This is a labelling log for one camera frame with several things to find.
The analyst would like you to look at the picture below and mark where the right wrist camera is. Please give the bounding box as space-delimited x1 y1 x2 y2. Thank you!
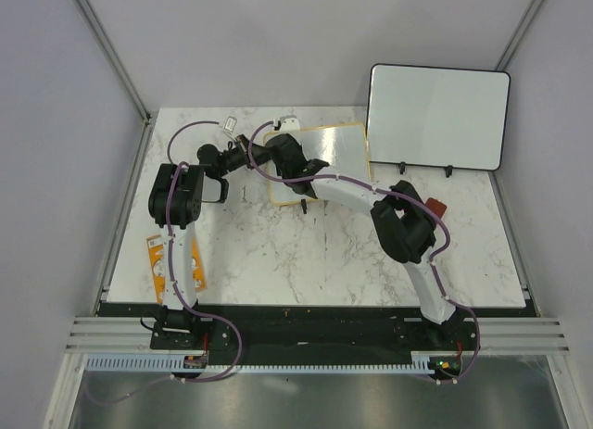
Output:
272 115 301 132

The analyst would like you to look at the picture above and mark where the red small box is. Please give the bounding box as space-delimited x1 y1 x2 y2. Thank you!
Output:
425 197 448 219

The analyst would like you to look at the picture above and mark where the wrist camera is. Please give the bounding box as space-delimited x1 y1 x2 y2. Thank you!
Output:
272 115 301 132
221 116 237 137

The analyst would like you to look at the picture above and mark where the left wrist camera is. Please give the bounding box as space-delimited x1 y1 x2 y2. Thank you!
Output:
221 116 237 137

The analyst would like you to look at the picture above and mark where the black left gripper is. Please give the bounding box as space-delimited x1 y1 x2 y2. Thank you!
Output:
219 135 272 178

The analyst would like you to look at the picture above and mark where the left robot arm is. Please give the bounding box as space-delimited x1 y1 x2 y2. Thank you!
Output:
148 134 251 348

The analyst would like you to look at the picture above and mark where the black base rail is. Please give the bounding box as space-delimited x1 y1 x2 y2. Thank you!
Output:
98 303 536 365

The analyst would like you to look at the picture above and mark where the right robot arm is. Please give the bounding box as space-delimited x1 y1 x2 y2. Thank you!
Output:
252 133 461 349

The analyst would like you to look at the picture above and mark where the orange card package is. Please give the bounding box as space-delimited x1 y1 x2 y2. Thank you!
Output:
146 234 208 305

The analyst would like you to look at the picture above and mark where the black framed whiteboard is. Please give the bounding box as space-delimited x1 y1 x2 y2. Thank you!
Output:
366 64 511 171

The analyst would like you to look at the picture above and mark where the white cable duct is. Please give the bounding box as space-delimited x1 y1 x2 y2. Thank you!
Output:
84 353 435 374

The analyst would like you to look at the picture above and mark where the yellow framed whiteboard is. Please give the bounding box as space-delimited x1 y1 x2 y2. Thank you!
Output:
263 122 372 207

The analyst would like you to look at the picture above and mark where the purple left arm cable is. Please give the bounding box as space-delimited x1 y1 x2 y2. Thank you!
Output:
82 119 245 406

